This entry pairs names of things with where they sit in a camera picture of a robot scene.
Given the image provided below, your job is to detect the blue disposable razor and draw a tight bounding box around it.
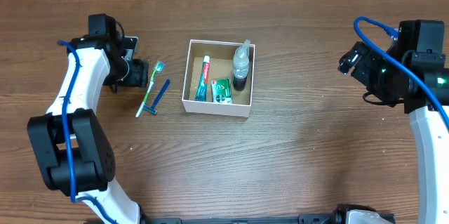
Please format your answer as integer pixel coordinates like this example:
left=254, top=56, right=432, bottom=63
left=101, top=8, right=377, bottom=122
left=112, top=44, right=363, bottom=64
left=143, top=79, right=170, bottom=115

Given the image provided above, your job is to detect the red green toothpaste tube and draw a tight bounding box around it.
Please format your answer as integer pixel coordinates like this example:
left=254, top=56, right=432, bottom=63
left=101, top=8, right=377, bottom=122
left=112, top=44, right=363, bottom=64
left=195, top=55, right=210, bottom=102

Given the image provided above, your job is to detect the green soap packet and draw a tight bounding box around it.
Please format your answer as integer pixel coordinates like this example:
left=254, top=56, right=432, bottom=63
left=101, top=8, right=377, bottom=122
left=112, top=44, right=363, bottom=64
left=211, top=78, right=232, bottom=104

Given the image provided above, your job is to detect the open cardboard box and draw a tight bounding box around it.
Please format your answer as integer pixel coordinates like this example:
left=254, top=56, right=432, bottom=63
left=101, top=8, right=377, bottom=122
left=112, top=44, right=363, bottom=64
left=182, top=39, right=256, bottom=117

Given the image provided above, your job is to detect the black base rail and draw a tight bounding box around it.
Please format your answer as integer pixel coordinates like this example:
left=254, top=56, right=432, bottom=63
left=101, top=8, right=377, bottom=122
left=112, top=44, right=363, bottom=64
left=145, top=213, right=332, bottom=224

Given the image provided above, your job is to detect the clear bottle dark liquid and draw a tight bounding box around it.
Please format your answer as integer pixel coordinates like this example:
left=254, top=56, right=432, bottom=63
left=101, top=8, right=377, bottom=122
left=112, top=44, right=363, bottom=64
left=232, top=39, right=250, bottom=91

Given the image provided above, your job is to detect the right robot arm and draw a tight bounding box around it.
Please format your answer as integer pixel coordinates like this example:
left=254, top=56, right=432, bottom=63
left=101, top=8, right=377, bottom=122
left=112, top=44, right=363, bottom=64
left=338, top=16, right=448, bottom=223

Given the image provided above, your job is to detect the green white toothbrush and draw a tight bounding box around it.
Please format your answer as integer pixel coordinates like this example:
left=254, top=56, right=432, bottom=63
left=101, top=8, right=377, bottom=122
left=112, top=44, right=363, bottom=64
left=135, top=61, right=164, bottom=118

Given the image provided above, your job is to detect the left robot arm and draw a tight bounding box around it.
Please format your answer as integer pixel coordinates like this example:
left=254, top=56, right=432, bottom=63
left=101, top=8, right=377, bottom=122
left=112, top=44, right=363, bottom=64
left=27, top=14, right=149, bottom=223

